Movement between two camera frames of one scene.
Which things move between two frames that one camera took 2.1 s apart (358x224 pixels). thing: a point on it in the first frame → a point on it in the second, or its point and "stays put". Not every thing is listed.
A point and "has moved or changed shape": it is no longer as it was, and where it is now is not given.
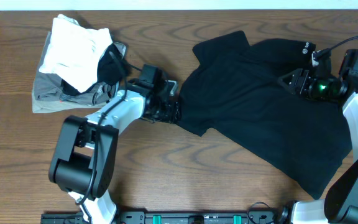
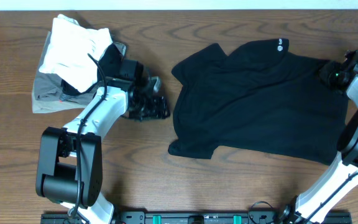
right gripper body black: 319,88 → 331,75
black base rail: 268,216 stays put
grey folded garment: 50,96 stays put
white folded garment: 75,51 stays put
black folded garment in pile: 112,68 stays put
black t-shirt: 233,89 has moved or changed shape
